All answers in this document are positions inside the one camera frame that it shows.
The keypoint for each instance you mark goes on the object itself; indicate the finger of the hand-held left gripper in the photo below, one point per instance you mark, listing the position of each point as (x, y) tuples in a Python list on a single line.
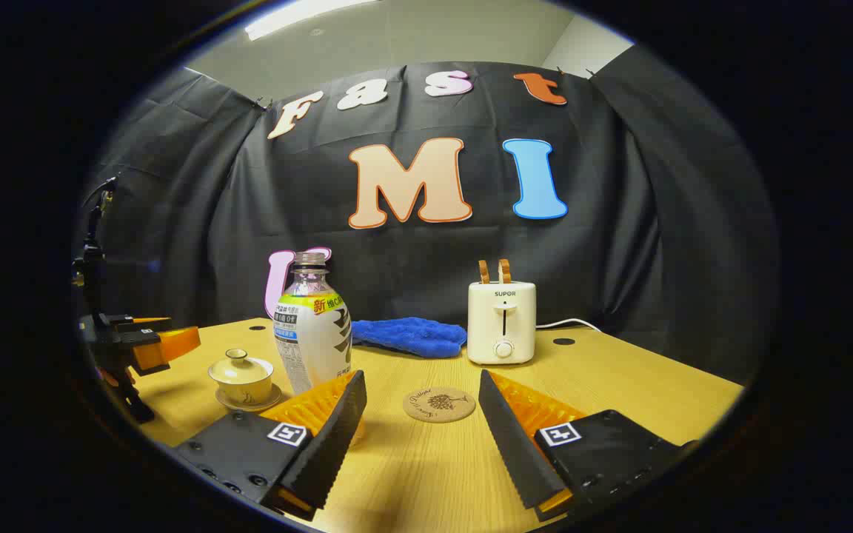
[(167, 346), (138, 324)]

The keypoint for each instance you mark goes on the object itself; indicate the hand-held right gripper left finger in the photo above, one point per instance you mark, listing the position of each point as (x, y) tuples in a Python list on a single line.
[(330, 451)]

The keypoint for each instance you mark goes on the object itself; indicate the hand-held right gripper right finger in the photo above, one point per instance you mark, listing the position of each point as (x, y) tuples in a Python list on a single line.
[(515, 451)]

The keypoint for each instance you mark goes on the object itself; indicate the cream teacup lid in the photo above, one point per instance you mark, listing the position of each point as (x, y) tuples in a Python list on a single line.
[(240, 366)]

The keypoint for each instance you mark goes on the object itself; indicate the round cork coaster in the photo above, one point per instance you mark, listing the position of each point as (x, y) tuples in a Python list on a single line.
[(439, 405)]

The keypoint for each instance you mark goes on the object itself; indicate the clear water bottle white label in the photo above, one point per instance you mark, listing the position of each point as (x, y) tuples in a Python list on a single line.
[(312, 333)]

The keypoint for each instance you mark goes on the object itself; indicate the white toaster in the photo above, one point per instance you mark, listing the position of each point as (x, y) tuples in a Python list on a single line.
[(501, 322)]

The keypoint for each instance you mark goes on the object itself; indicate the blue towel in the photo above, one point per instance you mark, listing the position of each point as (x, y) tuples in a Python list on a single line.
[(408, 337)]

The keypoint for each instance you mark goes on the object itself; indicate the toast slice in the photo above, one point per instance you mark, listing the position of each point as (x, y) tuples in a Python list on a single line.
[(505, 271), (483, 272)]

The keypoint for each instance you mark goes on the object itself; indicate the black backdrop cloth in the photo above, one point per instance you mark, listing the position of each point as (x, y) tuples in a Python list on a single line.
[(619, 259)]

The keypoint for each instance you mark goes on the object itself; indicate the ceiling light panel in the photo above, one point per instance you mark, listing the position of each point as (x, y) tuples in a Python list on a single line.
[(300, 15)]

